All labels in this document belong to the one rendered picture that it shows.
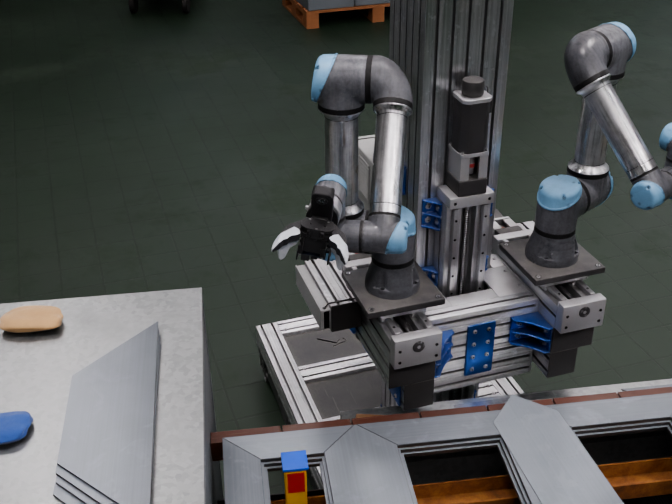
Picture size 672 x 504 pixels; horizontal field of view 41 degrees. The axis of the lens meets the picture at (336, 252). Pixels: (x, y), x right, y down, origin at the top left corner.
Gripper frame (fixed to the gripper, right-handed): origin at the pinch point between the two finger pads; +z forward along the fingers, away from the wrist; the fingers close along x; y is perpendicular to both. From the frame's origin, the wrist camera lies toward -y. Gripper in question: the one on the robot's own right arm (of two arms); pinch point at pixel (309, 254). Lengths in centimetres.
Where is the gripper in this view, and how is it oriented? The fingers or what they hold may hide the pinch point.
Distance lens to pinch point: 177.5
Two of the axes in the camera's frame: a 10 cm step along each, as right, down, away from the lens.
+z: -1.3, 5.1, -8.5
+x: -9.8, -1.8, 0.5
